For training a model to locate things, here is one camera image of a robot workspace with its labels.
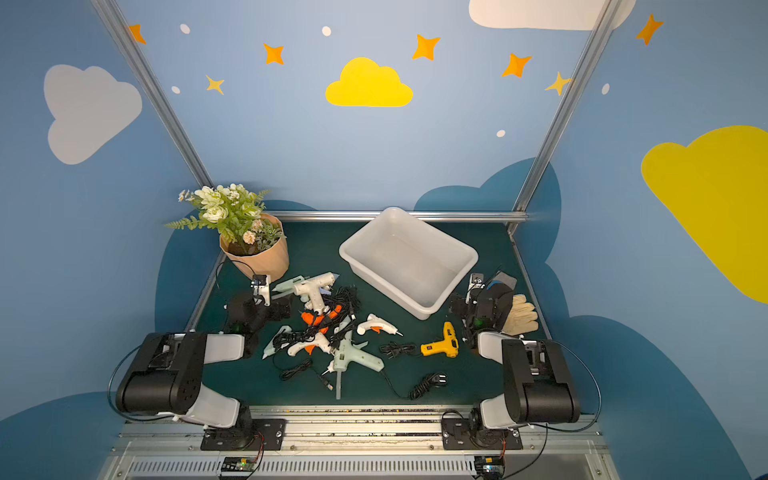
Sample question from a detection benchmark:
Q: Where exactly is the large white glue gun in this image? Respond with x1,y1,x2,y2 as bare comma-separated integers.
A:
293,272,337,315

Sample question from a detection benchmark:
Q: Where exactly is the yellow glue gun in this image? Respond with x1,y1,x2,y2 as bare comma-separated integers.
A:
420,321,459,358

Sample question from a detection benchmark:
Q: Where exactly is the large mint glue gun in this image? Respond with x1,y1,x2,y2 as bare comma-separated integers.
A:
326,331,384,400

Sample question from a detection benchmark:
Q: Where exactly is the small white orange glue gun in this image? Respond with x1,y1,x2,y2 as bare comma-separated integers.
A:
356,313,402,336

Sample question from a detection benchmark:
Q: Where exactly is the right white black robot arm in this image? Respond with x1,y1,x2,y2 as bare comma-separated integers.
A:
450,274,581,430

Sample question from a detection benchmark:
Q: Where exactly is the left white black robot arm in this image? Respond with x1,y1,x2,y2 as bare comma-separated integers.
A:
107,292,292,429

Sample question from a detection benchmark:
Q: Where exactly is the orange glue gun in pile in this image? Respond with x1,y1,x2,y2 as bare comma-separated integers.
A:
301,305,344,334

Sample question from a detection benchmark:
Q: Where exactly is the white orange glue gun lower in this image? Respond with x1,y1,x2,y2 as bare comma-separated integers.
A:
287,332,333,357

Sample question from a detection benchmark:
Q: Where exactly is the white plastic storage box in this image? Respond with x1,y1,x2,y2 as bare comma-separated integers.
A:
339,207,479,320

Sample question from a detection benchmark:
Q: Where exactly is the beige work glove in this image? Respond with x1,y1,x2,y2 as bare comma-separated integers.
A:
502,294,539,336

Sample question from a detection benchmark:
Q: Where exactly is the artificial flower plant in pot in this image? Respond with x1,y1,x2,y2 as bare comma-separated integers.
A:
166,183,290,281

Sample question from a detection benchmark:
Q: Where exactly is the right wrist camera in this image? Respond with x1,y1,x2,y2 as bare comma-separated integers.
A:
467,273,485,296

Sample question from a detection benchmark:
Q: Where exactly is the black cord with plug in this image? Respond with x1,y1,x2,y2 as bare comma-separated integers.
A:
277,357,335,392

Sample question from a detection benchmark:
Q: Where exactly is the black power cord coil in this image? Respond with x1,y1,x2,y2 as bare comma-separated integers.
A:
380,367,449,401

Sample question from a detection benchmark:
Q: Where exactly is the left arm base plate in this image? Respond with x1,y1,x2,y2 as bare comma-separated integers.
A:
200,418,287,451

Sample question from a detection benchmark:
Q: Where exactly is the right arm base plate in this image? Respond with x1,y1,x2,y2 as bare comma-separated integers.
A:
440,416,523,451

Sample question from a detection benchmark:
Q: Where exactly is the aluminium front rail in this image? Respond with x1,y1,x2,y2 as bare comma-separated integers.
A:
99,405,619,479

